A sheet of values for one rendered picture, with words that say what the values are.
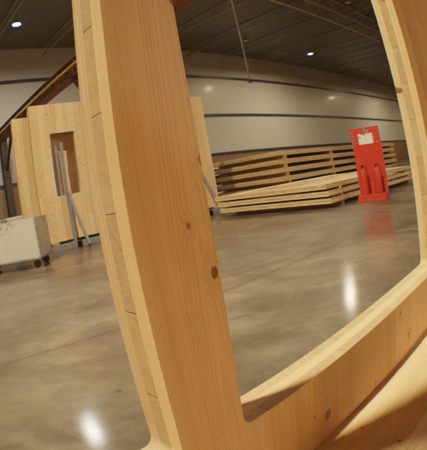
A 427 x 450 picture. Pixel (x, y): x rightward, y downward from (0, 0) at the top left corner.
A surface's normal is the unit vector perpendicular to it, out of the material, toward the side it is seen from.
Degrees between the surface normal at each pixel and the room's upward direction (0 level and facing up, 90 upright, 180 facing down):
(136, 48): 90
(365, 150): 90
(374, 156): 90
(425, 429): 0
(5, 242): 90
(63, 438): 0
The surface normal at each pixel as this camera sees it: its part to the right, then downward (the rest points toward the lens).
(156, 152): 0.65, -0.05
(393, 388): -0.17, -0.98
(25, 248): 0.13, 0.06
